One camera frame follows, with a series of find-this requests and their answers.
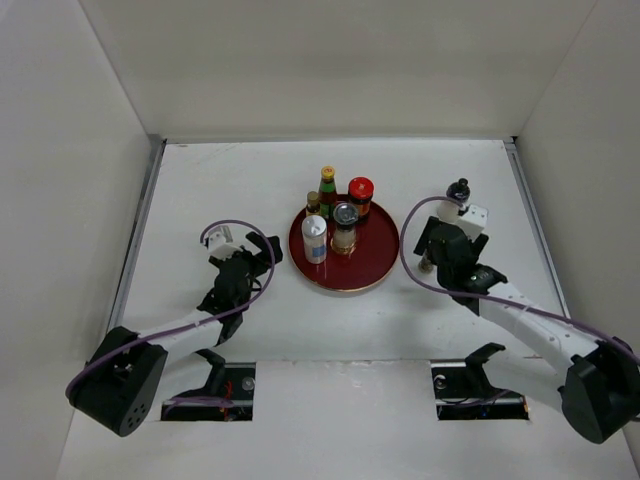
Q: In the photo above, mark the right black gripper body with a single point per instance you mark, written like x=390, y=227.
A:
x=425, y=237

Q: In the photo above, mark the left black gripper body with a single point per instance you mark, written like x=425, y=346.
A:
x=255, y=269

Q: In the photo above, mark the tall silver lid jar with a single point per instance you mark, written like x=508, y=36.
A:
x=314, y=234

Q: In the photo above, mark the small yellow label bottle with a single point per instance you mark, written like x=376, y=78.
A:
x=313, y=205

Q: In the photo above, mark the green label sauce bottle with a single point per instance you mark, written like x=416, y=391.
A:
x=327, y=192

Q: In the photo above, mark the grey lid spice shaker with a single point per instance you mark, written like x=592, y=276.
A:
x=345, y=217

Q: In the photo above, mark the red lid sauce jar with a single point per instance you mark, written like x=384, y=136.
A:
x=360, y=194

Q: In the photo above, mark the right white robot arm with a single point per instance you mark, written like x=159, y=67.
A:
x=591, y=379

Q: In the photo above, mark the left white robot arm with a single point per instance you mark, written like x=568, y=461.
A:
x=118, y=385

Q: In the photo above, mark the small dark spice jar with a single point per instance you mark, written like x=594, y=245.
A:
x=425, y=265

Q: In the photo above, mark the black cap small bottle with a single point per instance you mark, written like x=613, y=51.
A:
x=456, y=203

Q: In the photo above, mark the red round tray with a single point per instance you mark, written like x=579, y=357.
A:
x=374, y=255

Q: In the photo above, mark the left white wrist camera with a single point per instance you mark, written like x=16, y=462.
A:
x=219, y=242

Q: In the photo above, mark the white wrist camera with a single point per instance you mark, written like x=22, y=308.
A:
x=219, y=242
x=473, y=220

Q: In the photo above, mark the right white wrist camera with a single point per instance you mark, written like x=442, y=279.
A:
x=473, y=220

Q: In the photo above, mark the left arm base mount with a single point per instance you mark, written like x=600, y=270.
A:
x=224, y=392

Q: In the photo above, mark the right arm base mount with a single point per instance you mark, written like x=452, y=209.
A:
x=463, y=392

